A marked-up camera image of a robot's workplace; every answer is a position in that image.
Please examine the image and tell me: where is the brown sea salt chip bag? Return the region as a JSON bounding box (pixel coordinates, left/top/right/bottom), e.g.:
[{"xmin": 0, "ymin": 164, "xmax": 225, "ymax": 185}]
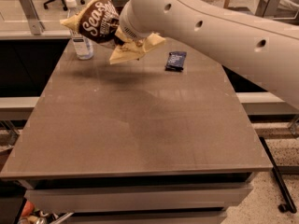
[{"xmin": 60, "ymin": 0, "xmax": 165, "ymax": 64}]

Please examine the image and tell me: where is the metal railing post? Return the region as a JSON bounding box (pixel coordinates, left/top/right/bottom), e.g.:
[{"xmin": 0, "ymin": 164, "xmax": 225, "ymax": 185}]
[
  {"xmin": 255, "ymin": 0, "xmax": 280, "ymax": 19},
  {"xmin": 19, "ymin": 0, "xmax": 45, "ymax": 35}
]

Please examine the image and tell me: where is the grey drawer front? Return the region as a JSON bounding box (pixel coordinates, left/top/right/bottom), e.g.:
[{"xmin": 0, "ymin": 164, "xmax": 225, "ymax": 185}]
[{"xmin": 25, "ymin": 183, "xmax": 253, "ymax": 213}]

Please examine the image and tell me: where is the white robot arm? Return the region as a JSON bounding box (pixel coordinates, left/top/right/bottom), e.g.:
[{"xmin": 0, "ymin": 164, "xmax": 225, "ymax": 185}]
[{"xmin": 120, "ymin": 0, "xmax": 299, "ymax": 108}]

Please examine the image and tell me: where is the black floor stand leg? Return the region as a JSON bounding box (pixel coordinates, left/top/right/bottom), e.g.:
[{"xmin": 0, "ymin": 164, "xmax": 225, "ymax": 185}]
[{"xmin": 260, "ymin": 137, "xmax": 297, "ymax": 214}]

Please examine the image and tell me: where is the right metal railing post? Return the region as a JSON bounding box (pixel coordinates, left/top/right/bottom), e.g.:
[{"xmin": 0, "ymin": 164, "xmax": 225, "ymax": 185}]
[{"xmin": 255, "ymin": 0, "xmax": 280, "ymax": 19}]

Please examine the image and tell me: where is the dark blue snack bar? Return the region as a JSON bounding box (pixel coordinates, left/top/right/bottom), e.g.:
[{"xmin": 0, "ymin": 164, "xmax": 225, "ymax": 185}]
[{"xmin": 165, "ymin": 51, "xmax": 187, "ymax": 71}]

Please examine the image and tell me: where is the clear plastic water bottle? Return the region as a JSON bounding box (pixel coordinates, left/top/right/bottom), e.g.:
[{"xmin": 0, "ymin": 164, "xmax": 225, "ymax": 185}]
[{"xmin": 65, "ymin": 0, "xmax": 93, "ymax": 60}]

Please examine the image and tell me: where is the left metal railing post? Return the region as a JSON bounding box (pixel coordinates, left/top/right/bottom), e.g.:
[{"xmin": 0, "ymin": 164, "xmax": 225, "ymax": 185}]
[{"xmin": 19, "ymin": 0, "xmax": 45, "ymax": 35}]

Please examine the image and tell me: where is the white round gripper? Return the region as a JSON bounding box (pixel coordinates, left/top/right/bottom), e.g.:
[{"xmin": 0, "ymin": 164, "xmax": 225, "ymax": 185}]
[{"xmin": 114, "ymin": 1, "xmax": 151, "ymax": 46}]

